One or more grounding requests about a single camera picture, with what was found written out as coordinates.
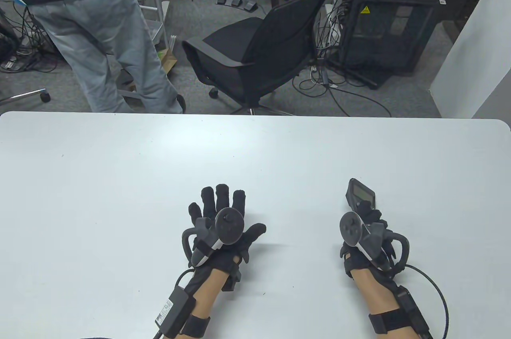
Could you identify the white cart with wooden top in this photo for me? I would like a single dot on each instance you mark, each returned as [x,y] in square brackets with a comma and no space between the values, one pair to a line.
[156,7]

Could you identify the dark grey motion controller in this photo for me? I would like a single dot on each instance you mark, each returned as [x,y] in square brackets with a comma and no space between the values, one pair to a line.
[229,225]
[351,227]

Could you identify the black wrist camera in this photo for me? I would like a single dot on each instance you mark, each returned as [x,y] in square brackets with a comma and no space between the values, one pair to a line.
[231,281]

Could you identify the black forearm electronics box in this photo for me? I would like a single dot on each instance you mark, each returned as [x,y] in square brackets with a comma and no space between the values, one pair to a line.
[175,307]
[411,307]

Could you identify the person's left hand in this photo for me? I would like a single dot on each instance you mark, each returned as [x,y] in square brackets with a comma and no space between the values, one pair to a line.
[209,205]

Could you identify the black computer tower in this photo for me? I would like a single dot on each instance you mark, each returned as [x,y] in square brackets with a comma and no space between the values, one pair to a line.
[383,27]

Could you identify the silver chair leg with caster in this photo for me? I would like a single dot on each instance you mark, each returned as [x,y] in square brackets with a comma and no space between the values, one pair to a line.
[24,95]

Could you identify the person's right hand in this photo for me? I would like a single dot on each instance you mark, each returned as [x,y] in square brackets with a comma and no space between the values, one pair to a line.
[357,261]

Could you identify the black calculator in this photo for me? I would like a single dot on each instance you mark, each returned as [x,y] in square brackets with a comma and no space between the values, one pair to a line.
[361,193]

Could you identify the black office chair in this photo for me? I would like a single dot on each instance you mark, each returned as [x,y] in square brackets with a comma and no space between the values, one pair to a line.
[239,47]

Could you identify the white partition panel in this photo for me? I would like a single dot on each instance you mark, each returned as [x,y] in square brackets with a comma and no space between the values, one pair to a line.
[471,55]

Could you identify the person's right forearm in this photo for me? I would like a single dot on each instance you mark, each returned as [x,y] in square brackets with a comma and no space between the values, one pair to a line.
[375,295]

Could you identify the green and brown paper bag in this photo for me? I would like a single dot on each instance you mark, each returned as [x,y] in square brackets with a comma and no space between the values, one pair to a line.
[169,61]

